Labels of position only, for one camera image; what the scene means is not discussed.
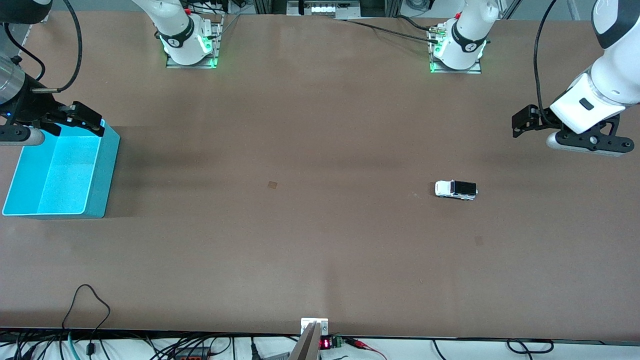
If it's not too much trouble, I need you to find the aluminium frame rack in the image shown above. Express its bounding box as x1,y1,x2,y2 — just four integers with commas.
252,0,403,20

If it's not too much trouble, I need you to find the black cables to arm base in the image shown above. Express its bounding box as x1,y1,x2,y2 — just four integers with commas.
345,15,442,45

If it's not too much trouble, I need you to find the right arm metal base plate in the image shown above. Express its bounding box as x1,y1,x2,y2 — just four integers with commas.
166,14,222,69

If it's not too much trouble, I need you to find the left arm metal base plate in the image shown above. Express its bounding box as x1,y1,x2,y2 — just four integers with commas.
429,25,483,75

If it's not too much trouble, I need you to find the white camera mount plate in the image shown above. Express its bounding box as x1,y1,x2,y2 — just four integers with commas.
300,318,329,336

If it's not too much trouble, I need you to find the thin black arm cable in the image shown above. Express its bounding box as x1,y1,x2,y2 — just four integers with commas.
4,22,46,83

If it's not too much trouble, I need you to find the white slotted device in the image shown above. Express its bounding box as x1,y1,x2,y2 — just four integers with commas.
287,0,361,17

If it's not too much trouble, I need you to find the grey metal side panel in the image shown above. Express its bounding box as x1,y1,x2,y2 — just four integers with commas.
0,22,36,76

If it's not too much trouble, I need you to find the black coiled cable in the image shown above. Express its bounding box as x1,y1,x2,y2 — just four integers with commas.
432,339,556,360

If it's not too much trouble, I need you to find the white jeep toy black roof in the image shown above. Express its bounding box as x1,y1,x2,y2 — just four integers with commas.
435,180,479,201

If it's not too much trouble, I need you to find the tangled black cable bundle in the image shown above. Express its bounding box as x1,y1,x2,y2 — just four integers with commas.
0,327,236,360

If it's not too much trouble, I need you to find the grey camera mount bar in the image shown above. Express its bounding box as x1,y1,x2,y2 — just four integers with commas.
289,321,322,360

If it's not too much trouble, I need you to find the red clip lead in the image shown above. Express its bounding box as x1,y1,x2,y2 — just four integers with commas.
344,337,388,360

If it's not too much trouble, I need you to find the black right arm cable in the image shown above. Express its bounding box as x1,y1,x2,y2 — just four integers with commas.
31,0,83,94

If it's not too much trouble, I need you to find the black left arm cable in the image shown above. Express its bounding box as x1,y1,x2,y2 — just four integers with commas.
533,0,563,128

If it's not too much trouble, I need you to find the turquoise plastic bin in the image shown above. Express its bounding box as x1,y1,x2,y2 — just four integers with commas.
2,118,121,220

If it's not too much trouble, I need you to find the thin black looped cable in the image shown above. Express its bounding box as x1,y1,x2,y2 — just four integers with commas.
61,284,112,357

